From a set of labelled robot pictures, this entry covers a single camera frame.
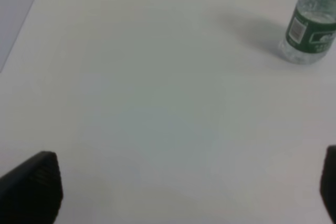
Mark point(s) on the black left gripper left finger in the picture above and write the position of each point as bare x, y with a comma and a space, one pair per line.
32, 192

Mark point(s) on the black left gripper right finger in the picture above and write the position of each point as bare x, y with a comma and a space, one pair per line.
327, 182

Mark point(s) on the clear bottle green label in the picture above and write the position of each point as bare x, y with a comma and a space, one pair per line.
310, 32

